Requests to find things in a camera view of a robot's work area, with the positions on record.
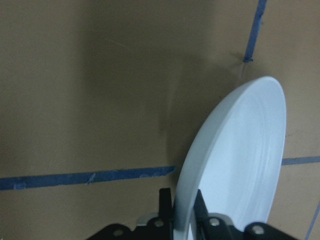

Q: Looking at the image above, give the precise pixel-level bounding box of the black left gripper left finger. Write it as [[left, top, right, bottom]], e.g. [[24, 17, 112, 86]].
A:
[[158, 188, 173, 240]]

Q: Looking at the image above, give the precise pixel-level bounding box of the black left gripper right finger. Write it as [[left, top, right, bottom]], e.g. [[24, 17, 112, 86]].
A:
[[193, 189, 208, 240]]

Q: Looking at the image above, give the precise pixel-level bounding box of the blue plate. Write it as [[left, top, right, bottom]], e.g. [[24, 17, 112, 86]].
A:
[[173, 76, 286, 240]]

